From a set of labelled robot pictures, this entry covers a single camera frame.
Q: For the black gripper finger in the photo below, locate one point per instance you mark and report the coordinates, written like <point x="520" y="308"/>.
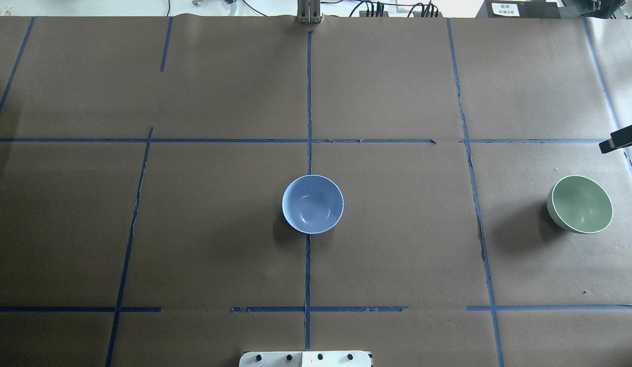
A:
<point x="622" y="138"/>

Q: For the green bowl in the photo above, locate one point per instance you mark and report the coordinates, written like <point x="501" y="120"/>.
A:
<point x="579" y="205"/>

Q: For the blue bowl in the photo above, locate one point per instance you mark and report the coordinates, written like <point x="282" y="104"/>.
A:
<point x="312" y="204"/>

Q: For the black power box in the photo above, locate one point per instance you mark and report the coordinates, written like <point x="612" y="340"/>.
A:
<point x="518" y="9"/>

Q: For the orange black cable connectors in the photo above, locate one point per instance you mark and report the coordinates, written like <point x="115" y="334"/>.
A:
<point x="377" y="9"/>

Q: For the aluminium frame post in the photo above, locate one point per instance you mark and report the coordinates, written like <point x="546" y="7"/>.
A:
<point x="309" y="11"/>

